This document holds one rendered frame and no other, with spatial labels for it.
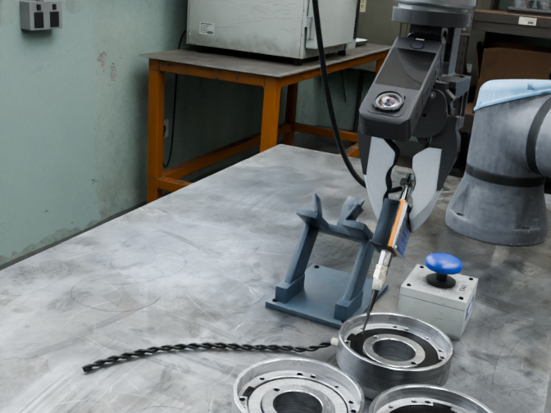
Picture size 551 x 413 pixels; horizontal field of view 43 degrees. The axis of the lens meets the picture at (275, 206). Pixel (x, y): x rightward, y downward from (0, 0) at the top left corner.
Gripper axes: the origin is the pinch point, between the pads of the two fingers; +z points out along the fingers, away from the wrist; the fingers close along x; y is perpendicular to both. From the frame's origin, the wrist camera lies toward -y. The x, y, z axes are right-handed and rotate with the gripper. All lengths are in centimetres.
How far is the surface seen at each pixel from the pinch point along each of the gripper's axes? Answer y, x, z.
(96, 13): 141, 163, 0
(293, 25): 188, 105, 0
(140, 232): 7.2, 37.4, 13.1
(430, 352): -5.7, -6.6, 10.2
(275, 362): -16.8, 4.0, 9.2
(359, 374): -12.3, -2.1, 10.7
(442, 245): 29.5, 1.2, 13.2
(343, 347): -11.1, 0.1, 9.3
